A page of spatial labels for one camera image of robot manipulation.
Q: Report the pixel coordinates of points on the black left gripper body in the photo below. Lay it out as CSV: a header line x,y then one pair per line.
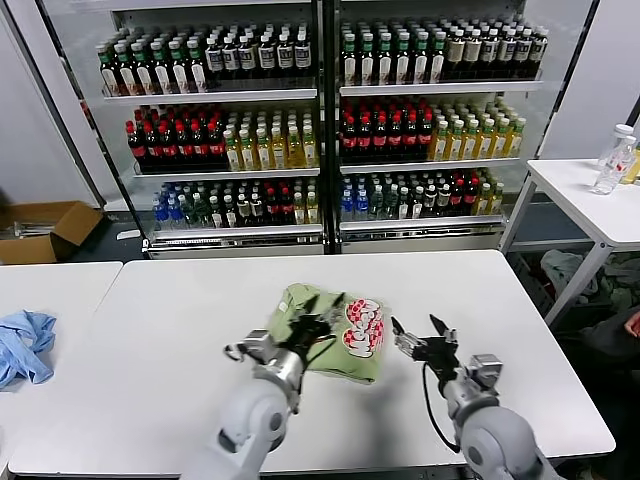
x,y
307,335

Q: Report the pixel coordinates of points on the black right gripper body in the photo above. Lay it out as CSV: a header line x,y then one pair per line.
x,y
442,360

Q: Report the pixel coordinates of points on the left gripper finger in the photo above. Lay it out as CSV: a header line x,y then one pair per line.
x,y
305,311
330,317

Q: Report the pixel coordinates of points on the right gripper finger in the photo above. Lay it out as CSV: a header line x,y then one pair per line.
x,y
407,344
449,336

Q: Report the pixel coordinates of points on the light green t-shirt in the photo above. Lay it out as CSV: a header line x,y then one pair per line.
x,y
340,369

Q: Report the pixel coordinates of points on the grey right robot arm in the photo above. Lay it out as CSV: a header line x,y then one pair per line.
x,y
495,440

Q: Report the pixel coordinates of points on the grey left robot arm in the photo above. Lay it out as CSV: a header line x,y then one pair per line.
x,y
260,415

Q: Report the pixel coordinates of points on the white grey clothes pile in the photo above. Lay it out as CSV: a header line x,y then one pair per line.
x,y
561,269

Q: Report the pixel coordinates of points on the grey green clothes pile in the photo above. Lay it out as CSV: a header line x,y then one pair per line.
x,y
624,284

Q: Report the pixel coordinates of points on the bare person hand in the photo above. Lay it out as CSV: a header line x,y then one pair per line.
x,y
634,322

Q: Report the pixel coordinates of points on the black mesh crate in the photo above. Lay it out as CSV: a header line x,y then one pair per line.
x,y
533,284

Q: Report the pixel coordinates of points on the small yellow juice bottle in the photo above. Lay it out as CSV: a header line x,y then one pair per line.
x,y
311,208
496,199
483,200
298,209

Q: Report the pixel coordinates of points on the small red cap cola bottle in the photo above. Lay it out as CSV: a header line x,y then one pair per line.
x,y
470,197
284,207
270,207
456,198

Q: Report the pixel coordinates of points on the blue water bottle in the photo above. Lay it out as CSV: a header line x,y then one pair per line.
x,y
347,207
159,211
173,210
361,207

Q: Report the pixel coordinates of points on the dark drink bottle white cap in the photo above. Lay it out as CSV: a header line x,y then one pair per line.
x,y
242,211
416,204
215,212
255,210
443,202
403,205
430,203
228,212

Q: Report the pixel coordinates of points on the clear green water bottle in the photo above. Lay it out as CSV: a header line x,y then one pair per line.
x,y
199,211
389,205
376,206
186,211

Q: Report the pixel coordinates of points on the dark clad seated person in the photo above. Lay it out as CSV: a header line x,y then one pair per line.
x,y
605,345

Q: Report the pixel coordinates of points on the yellow juice bottle green label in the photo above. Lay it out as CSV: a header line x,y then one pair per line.
x,y
439,146
295,150
469,144
500,142
279,151
231,153
485,143
247,153
310,149
454,145
263,152
514,140

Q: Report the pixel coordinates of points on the white side table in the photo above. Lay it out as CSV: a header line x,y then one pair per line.
x,y
563,189

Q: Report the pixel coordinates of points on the clear plastic bottle white cap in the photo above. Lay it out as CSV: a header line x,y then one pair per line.
x,y
610,168

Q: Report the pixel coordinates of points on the white beverage display shelf unit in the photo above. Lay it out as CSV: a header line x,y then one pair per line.
x,y
214,95
440,89

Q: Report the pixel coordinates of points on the pale yellow drink bottle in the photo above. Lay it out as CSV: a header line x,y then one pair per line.
x,y
633,169

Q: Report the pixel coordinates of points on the green cap dark tea bottle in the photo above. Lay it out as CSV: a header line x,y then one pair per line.
x,y
126,72
367,61
420,58
109,73
162,70
384,60
402,59
436,57
144,71
180,69
350,61
198,68

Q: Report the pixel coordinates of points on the dark bottle white blue label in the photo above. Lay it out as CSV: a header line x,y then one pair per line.
x,y
266,55
284,54
522,49
506,50
214,58
302,53
231,57
247,56
489,51
537,48

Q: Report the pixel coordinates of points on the open brown cardboard box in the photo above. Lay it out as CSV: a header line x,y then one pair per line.
x,y
30,249

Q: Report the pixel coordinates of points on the crumpled light blue cloth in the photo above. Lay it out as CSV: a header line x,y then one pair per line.
x,y
25,345

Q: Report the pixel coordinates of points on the dark bottle beige label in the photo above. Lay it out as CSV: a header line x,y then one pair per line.
x,y
454,53
471,52

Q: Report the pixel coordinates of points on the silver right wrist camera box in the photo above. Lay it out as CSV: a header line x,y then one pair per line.
x,y
485,370

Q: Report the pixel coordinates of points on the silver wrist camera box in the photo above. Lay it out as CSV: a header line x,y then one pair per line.
x,y
257,345
485,370

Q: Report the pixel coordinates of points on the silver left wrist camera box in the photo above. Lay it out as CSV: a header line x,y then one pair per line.
x,y
257,345

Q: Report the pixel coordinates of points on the cabinet door black frame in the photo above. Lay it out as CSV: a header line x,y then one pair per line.
x,y
583,89
64,98

